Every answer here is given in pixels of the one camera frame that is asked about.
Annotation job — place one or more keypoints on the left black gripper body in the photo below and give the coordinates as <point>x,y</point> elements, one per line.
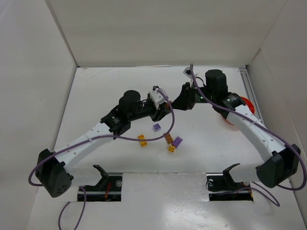
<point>158,112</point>

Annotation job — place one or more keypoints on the orange divided round container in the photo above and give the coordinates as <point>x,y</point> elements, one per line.
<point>249,105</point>

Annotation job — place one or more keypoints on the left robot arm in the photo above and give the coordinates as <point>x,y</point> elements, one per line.
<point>54,169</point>

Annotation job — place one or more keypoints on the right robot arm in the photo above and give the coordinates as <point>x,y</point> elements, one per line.
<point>279,160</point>

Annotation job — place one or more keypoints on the yellow long lego brick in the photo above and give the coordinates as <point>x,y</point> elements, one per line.
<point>142,142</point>

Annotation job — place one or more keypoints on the purple square lego brick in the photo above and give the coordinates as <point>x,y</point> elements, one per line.
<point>156,127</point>

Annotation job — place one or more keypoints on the purple printed lego brick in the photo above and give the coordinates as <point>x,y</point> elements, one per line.
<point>177,141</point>

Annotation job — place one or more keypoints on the brown long lego brick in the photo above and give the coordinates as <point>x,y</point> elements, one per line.
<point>168,138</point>

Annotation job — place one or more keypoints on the yellow small lego brick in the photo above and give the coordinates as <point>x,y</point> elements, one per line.
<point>171,148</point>

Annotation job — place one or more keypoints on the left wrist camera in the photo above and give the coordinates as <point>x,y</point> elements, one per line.
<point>157,96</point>

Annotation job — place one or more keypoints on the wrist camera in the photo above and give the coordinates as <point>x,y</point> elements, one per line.
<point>157,96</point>
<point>187,72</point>

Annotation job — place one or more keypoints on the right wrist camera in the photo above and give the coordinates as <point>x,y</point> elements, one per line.
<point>187,72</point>

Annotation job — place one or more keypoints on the aluminium rail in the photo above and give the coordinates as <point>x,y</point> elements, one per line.
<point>251,156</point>

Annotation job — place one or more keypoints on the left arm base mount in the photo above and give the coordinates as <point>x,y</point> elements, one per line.
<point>107,189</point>

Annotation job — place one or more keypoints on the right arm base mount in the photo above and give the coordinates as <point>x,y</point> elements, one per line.
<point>221,187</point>

